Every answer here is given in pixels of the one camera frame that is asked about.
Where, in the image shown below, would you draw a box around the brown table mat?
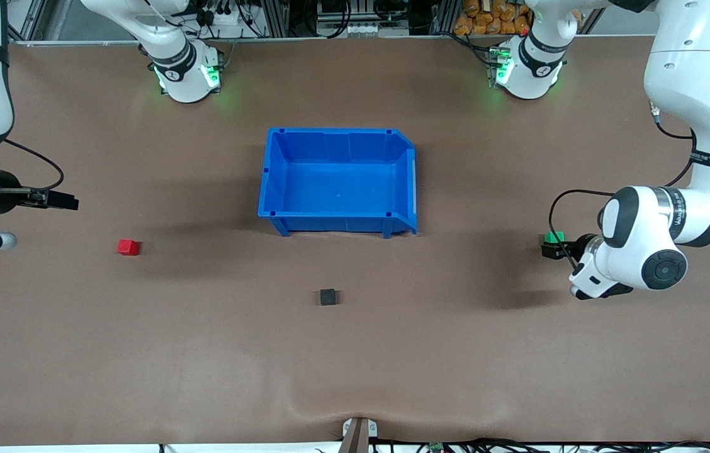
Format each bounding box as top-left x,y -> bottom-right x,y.
0,35 -> 710,447

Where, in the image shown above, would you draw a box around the blue plastic storage bin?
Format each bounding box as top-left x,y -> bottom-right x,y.
258,128 -> 419,238

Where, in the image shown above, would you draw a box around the orange snack bags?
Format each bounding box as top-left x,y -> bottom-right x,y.
454,0 -> 530,36

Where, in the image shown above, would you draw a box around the white power strip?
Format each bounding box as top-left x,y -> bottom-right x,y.
201,5 -> 255,27

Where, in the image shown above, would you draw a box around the white terminal strip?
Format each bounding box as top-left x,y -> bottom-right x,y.
324,22 -> 382,36

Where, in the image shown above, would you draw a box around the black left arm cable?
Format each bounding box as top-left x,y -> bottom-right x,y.
548,107 -> 710,252

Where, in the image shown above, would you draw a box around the aluminium frame profile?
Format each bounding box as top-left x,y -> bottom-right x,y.
8,0 -> 48,45

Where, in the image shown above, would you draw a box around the black cable bundle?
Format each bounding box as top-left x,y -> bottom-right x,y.
314,437 -> 710,453

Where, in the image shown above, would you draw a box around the aluminium frame post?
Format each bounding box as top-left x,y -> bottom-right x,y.
429,0 -> 456,33
265,0 -> 290,37

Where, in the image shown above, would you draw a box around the camera stand post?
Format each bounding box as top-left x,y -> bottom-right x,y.
342,417 -> 378,453

